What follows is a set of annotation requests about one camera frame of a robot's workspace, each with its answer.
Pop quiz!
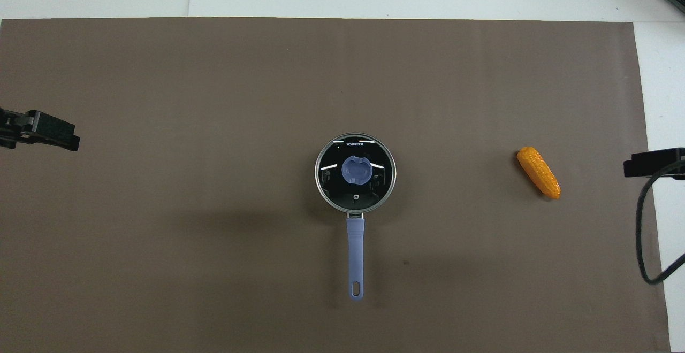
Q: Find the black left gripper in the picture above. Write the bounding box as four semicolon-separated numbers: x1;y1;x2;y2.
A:
0;108;81;152

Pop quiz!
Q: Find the yellow corn cob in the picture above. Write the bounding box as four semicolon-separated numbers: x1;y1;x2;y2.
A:
516;146;561;201

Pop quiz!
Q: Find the glass lid with blue knob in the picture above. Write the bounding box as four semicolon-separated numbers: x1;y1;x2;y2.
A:
316;133;395;213

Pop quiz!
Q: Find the brown table mat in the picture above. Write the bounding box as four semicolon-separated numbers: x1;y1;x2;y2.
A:
0;17;671;353

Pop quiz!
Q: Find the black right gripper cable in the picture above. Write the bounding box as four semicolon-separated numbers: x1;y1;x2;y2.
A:
635;159;685;285

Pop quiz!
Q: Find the dark saucepan with lavender handle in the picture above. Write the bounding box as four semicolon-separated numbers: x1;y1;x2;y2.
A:
315;132;397;301

